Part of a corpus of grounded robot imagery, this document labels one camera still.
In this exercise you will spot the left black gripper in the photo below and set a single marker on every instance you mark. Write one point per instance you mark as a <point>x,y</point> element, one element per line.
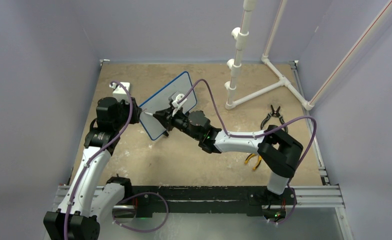
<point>136,110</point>

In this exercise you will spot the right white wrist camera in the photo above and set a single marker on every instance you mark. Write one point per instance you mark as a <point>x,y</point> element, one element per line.
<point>176,101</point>

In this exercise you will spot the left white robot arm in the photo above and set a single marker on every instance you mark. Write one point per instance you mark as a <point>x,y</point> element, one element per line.
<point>78,216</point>

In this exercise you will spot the aluminium rail frame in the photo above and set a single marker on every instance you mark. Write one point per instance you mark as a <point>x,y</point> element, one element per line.
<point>161,141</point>

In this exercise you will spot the white pipe with red stripe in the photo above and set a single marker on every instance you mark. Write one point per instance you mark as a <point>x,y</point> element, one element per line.
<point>371,29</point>

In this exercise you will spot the black handled pliers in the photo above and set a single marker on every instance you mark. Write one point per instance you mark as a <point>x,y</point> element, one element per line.
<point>274,113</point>

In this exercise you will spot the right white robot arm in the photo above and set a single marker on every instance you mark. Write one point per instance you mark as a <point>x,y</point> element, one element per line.
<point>279,150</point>

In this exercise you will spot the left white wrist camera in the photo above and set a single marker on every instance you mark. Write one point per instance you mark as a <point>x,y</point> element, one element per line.
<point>118,91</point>

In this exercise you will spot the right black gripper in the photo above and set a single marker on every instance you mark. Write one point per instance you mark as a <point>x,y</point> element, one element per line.
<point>163,115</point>

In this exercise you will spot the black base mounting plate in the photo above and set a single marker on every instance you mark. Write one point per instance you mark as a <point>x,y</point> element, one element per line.
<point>252,201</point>

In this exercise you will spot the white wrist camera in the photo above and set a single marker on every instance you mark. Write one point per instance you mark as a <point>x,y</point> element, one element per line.
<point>118,91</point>
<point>176,101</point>

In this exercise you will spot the blue framed whiteboard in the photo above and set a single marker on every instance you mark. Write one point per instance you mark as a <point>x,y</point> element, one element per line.
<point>160,101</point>

